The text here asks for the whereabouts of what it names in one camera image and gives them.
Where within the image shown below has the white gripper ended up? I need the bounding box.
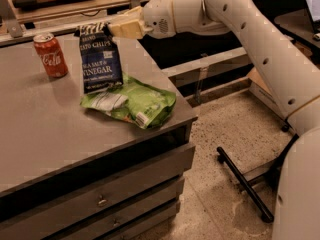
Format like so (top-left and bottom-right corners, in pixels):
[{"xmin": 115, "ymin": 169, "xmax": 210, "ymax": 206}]
[{"xmin": 108, "ymin": 0, "xmax": 229, "ymax": 39}]

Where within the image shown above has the blue chip bag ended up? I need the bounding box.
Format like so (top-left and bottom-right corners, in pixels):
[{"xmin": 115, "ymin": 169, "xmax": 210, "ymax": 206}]
[{"xmin": 77, "ymin": 22, "xmax": 123, "ymax": 94}]

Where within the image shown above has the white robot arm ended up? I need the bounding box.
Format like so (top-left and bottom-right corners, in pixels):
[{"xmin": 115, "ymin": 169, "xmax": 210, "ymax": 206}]
[{"xmin": 108, "ymin": 0, "xmax": 320, "ymax": 240}]

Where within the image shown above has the green rice chip bag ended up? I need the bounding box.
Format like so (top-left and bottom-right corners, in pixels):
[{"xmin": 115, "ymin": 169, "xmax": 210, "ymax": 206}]
[{"xmin": 80, "ymin": 74, "xmax": 176, "ymax": 129}]

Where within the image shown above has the red Coca-Cola can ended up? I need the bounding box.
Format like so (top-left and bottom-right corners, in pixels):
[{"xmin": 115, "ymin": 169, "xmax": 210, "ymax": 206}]
[{"xmin": 33, "ymin": 32, "xmax": 68, "ymax": 78}]

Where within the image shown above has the cardboard box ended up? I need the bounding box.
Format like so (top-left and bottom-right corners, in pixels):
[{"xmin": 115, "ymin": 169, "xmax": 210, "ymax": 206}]
[{"xmin": 247, "ymin": 68, "xmax": 282, "ymax": 117}]

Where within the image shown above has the dark side table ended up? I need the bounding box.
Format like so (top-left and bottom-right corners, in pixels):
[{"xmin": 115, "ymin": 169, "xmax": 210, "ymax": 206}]
[{"xmin": 274, "ymin": 9, "xmax": 320, "ymax": 52}]

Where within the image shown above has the grey drawer cabinet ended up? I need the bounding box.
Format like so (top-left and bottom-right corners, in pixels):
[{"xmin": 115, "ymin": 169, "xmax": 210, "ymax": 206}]
[{"xmin": 0, "ymin": 35, "xmax": 197, "ymax": 229}]

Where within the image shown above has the laptop screen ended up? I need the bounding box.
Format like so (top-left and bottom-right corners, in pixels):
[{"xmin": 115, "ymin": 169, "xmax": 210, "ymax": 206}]
[{"xmin": 305, "ymin": 0, "xmax": 320, "ymax": 33}]

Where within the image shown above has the black stand base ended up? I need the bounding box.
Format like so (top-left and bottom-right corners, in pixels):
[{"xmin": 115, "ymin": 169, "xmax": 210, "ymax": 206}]
[{"xmin": 217, "ymin": 134, "xmax": 299, "ymax": 223}]

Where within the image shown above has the middle drawer front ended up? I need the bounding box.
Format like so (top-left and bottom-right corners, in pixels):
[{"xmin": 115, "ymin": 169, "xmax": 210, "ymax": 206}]
[{"xmin": 44, "ymin": 177, "xmax": 184, "ymax": 240}]

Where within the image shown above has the drawer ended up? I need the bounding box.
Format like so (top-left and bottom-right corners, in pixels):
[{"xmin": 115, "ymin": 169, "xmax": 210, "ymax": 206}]
[
  {"xmin": 94, "ymin": 199, "xmax": 180, "ymax": 240},
  {"xmin": 44, "ymin": 177, "xmax": 184, "ymax": 240},
  {"xmin": 0, "ymin": 143, "xmax": 195, "ymax": 240}
]

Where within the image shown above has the bottom drawer front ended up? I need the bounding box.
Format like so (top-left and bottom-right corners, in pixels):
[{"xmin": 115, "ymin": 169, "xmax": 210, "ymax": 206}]
[{"xmin": 94, "ymin": 199, "xmax": 180, "ymax": 240}]

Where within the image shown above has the top drawer front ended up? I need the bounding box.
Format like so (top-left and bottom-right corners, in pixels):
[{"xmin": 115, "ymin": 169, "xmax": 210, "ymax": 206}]
[{"xmin": 0, "ymin": 143, "xmax": 195, "ymax": 240}]

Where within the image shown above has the metal bracket left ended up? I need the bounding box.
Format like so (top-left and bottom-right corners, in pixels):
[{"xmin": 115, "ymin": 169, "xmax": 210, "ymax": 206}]
[{"xmin": 0, "ymin": 0, "xmax": 23, "ymax": 38}]

